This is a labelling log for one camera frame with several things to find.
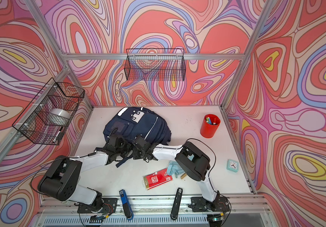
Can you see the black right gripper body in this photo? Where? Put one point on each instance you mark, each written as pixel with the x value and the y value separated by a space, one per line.
pixel 138 154

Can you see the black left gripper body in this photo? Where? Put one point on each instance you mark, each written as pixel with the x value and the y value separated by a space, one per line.
pixel 124 150

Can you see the navy blue backpack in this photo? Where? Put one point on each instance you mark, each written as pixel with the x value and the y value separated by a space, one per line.
pixel 130 122

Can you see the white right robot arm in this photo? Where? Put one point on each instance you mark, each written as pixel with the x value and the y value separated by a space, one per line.
pixel 194 162

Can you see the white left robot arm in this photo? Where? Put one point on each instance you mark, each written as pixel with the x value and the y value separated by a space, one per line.
pixel 61 180

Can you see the light blue pencil case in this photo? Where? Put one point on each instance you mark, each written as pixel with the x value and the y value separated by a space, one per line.
pixel 174 169

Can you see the red packet with white label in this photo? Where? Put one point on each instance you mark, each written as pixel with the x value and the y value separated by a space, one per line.
pixel 156 179

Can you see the black marker in left basket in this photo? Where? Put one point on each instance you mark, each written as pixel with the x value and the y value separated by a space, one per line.
pixel 57 137

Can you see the silver tape roll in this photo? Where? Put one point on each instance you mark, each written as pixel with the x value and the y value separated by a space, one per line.
pixel 59 117

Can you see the blue stapler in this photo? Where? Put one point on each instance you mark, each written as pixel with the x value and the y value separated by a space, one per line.
pixel 126 205

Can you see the black stapler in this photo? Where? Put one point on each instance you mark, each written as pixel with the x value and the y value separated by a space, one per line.
pixel 176 204

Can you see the red pen cup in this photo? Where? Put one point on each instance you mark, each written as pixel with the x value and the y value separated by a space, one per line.
pixel 210 125

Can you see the mint green small clock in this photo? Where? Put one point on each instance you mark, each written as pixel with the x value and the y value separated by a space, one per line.
pixel 232 165

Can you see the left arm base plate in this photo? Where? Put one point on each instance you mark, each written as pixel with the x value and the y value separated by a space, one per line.
pixel 105 206

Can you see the black wire basket on left wall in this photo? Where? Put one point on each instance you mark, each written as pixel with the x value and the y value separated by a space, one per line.
pixel 35 126

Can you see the black wire basket on wall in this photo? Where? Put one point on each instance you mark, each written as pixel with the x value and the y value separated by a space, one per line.
pixel 35 126
pixel 155 64

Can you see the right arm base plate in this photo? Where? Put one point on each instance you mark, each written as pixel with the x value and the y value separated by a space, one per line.
pixel 199 204

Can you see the black wire basket on rear wall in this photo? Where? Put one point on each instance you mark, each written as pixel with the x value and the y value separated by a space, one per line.
pixel 155 64

